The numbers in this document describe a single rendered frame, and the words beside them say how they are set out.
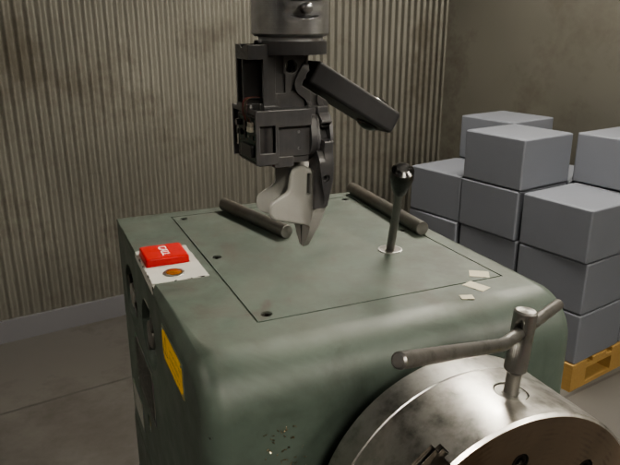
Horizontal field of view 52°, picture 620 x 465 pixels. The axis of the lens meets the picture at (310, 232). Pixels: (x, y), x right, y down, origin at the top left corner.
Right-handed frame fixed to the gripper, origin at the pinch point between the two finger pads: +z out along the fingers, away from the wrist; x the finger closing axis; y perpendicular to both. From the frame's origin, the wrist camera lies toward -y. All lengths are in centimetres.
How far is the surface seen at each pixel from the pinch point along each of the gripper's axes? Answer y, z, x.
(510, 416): -9.9, 12.4, 22.0
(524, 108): -259, 29, -246
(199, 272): 7.4, 10.4, -19.4
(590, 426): -18.9, 15.4, 23.3
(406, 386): -5.2, 13.6, 12.1
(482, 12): -254, -28, -286
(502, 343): -8.3, 4.8, 21.8
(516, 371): -12.4, 9.7, 19.6
